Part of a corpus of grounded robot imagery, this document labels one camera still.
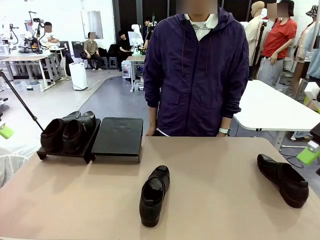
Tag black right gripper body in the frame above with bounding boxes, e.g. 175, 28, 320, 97
309, 121, 320, 141

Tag black leather dress shoe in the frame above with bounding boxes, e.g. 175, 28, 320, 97
138, 164, 171, 228
61, 111, 97, 154
256, 153, 310, 209
40, 110, 82, 154

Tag person's right forearm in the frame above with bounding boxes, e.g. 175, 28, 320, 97
148, 106, 160, 129

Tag person's left forearm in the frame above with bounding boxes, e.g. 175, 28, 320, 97
219, 116, 235, 130

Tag black metal shoe stand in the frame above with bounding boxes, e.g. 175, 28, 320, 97
90, 116, 145, 165
36, 117, 102, 165

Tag black light stand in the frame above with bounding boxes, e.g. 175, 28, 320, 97
251, 21, 267, 81

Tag white plastic cover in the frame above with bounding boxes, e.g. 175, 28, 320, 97
0, 143, 38, 188

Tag black tripod pole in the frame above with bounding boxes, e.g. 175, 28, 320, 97
0, 69, 50, 132

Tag white folding table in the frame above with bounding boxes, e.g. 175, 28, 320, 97
232, 79, 320, 152

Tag clear storage bin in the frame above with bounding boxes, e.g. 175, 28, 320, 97
24, 80, 42, 93

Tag light blue garment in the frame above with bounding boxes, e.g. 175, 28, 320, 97
306, 24, 320, 78

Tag grey workshop desk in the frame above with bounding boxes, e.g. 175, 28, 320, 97
0, 54, 55, 92

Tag white air purifier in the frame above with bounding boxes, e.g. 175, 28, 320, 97
68, 61, 88, 91

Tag hat wearing mannequin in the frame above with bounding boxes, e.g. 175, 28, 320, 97
291, 3, 320, 101

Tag seated person white shirt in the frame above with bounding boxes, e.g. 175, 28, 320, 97
37, 21, 61, 50

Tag beige jacket mannequin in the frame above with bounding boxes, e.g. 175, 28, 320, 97
243, 0, 268, 81

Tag seated person olive shirt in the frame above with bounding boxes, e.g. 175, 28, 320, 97
83, 31, 104, 73

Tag person in purple jacket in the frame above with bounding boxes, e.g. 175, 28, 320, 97
142, 7, 250, 138

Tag computer tower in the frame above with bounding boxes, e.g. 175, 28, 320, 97
121, 61, 132, 80

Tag seated person black clothes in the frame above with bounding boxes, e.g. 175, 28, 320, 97
117, 30, 135, 60

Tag wooden top desk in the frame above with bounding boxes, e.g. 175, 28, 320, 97
125, 55, 147, 93

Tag white collared shirt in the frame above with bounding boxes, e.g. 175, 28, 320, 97
184, 13, 218, 42

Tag standing person dark clothes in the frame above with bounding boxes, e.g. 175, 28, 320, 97
142, 16, 154, 48

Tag black floor cable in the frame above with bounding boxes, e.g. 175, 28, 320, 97
279, 147, 305, 169

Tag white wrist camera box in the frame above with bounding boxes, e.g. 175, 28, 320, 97
304, 81, 320, 100

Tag white robot with black cables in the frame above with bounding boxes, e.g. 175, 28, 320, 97
0, 16, 20, 47

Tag white wall panel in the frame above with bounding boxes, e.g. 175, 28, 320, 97
80, 10, 104, 40

